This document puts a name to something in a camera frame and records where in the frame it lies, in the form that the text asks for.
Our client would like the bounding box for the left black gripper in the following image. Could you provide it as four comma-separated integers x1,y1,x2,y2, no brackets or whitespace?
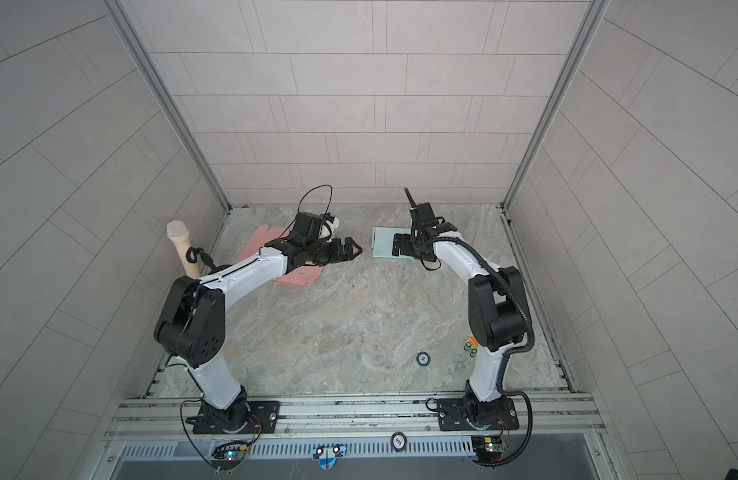
301,237,362,266

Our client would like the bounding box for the light blue paper box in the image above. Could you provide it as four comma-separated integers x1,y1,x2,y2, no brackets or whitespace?
371,226,410,259

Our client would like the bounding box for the pink paper box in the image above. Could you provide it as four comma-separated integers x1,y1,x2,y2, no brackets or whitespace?
235,225,326,289

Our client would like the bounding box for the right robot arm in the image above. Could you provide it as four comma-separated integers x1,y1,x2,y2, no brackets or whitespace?
393,211,535,429

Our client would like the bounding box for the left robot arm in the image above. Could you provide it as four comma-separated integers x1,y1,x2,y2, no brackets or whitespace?
153,234,362,434

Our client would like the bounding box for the orange green small toy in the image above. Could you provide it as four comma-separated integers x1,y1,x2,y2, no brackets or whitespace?
463,337,479,357

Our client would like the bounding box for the blue poker chip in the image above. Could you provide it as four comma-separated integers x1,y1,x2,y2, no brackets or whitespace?
416,351,430,367

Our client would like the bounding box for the black round microphone stand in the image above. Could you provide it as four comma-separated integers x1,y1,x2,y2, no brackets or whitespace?
185,247,220,274

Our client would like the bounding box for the round black white badge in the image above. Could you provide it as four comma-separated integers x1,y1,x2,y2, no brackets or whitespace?
390,431,408,453

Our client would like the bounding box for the blue sticker with eyes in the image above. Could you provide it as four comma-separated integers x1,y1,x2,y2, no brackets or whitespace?
311,444,346,471

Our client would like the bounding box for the right green circuit board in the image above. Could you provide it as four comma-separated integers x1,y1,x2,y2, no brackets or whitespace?
471,436,505,466

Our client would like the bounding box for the green circuit board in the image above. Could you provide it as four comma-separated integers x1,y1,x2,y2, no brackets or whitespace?
471,436,505,466
212,440,250,470

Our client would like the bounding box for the left green circuit board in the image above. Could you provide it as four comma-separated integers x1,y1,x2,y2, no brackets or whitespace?
212,440,250,470

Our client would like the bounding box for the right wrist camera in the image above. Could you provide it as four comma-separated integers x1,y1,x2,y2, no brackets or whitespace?
410,202,437,225

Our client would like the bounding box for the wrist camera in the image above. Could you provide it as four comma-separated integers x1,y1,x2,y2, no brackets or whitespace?
318,212,339,240
410,202,437,225

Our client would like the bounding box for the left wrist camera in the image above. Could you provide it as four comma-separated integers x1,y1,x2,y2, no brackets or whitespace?
318,212,339,240

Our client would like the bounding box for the aluminium mounting rail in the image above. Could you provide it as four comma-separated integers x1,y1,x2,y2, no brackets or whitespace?
102,390,606,441

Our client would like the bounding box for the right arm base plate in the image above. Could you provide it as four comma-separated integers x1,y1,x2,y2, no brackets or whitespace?
434,396,520,432

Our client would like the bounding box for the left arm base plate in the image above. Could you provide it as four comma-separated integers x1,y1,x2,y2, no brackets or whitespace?
185,401,281,435

